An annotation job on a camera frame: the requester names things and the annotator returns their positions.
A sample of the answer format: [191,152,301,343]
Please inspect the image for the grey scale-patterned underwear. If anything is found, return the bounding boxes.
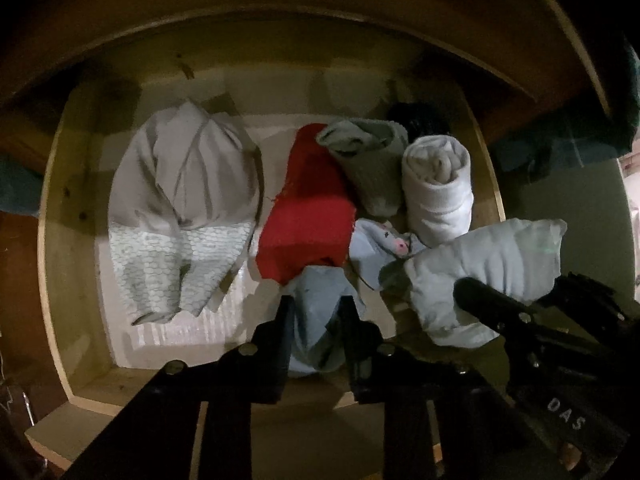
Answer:
[107,100,263,326]

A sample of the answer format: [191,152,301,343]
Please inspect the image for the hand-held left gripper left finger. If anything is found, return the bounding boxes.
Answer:
[60,295,296,480]

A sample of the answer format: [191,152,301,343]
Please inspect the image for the light blue underwear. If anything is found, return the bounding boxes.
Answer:
[285,265,368,376]

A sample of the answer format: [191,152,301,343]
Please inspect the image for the white underwear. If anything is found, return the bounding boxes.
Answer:
[379,218,568,348]

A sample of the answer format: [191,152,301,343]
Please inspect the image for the wooden drawer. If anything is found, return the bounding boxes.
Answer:
[25,10,508,473]

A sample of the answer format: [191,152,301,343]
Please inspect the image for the white towel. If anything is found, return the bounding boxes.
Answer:
[401,135,474,248]

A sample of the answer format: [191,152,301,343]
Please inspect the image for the white drawer liner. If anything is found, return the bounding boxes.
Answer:
[97,110,481,371]

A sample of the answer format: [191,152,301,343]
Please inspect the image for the red underwear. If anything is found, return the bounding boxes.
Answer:
[256,123,357,283]

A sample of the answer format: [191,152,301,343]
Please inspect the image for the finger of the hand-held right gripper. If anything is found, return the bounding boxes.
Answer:
[541,272,632,327]
[452,276,552,357]

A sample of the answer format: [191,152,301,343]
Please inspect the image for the dark blue lace underwear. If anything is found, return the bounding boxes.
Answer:
[387,102,451,141]

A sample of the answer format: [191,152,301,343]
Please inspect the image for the blue grid-lined cloth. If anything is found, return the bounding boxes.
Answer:
[0,35,640,216]

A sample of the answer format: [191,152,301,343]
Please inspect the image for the person's olive trouser leg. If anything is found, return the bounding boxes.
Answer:
[480,157,636,411]

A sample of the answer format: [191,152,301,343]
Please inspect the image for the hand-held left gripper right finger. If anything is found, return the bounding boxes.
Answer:
[337,296,571,480]

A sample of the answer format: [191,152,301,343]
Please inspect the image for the grey sock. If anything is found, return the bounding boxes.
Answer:
[316,117,410,216]

